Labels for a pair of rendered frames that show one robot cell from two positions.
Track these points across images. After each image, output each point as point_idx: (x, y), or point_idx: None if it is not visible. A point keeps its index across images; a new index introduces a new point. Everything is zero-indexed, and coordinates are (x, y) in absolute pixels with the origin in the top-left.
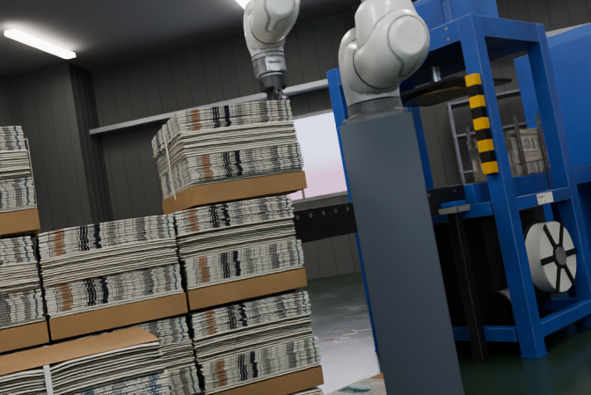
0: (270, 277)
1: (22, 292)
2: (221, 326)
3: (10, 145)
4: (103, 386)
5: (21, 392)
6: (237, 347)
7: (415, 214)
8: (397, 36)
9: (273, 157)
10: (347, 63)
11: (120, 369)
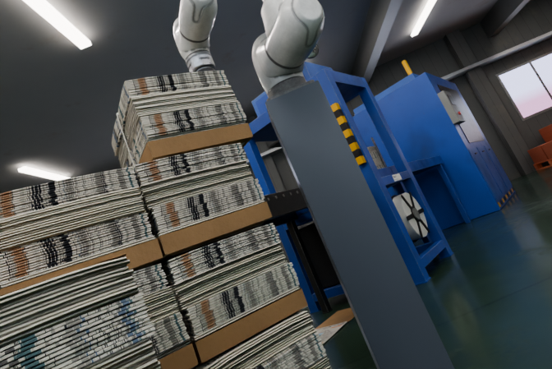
0: (237, 214)
1: None
2: (199, 267)
3: None
4: (50, 327)
5: None
6: (218, 284)
7: (341, 155)
8: (299, 6)
9: (219, 113)
10: (261, 57)
11: (74, 299)
